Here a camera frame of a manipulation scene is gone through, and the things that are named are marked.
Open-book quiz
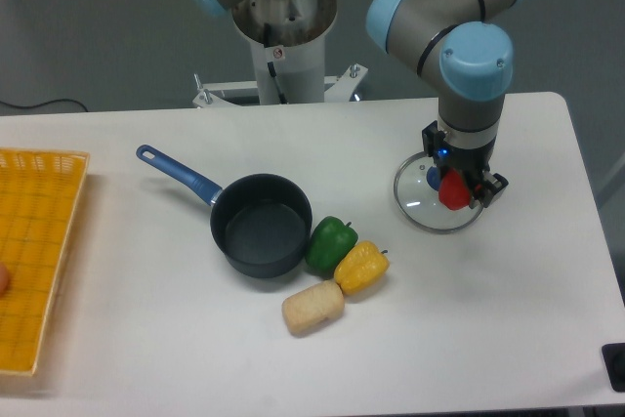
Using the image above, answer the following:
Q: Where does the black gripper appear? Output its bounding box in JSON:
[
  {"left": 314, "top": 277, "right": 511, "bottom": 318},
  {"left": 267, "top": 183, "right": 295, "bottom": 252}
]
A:
[{"left": 422, "top": 120, "right": 509, "bottom": 208}]

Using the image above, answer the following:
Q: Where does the red bell pepper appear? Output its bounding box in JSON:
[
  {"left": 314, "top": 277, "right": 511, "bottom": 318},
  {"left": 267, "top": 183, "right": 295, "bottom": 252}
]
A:
[{"left": 438, "top": 169, "right": 471, "bottom": 211}]

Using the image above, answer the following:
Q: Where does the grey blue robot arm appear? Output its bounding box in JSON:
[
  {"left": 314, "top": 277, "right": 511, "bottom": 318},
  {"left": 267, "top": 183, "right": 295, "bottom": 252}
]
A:
[{"left": 195, "top": 0, "right": 522, "bottom": 210}]

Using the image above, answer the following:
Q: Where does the yellow bell pepper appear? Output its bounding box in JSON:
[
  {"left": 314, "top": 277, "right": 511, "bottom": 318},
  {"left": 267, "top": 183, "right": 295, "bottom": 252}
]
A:
[{"left": 334, "top": 241, "right": 390, "bottom": 296}]

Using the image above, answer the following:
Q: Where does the green bell pepper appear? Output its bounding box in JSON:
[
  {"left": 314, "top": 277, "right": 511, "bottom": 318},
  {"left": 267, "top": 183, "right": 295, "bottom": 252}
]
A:
[{"left": 305, "top": 216, "right": 358, "bottom": 273}]

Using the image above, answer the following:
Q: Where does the glass lid with blue knob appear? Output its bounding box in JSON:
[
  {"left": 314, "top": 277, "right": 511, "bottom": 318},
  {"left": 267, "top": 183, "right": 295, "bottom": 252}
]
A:
[{"left": 394, "top": 152, "right": 483, "bottom": 234}]

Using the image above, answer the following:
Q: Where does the beige bread loaf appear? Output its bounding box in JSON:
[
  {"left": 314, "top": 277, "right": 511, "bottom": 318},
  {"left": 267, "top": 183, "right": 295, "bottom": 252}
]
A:
[{"left": 281, "top": 280, "right": 345, "bottom": 335}]

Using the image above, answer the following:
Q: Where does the black device at table edge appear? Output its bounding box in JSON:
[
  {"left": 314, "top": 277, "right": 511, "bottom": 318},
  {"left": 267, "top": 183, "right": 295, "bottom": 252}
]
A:
[{"left": 602, "top": 343, "right": 625, "bottom": 393}]

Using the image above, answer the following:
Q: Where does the yellow woven basket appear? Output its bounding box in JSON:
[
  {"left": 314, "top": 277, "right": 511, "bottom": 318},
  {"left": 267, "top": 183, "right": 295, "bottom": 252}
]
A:
[{"left": 1, "top": 147, "right": 90, "bottom": 376}]

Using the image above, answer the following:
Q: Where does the dark pot with blue handle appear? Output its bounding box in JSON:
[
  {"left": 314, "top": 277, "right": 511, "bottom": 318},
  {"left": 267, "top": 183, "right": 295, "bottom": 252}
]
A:
[{"left": 136, "top": 145, "right": 313, "bottom": 278}]

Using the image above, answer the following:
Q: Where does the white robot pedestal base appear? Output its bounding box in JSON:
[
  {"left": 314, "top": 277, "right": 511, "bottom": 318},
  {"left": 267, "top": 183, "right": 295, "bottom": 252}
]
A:
[{"left": 192, "top": 0, "right": 368, "bottom": 108}]

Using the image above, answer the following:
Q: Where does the black cable on floor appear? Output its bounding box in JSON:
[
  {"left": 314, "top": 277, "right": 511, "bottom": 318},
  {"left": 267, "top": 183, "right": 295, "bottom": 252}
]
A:
[{"left": 0, "top": 98, "right": 89, "bottom": 112}]

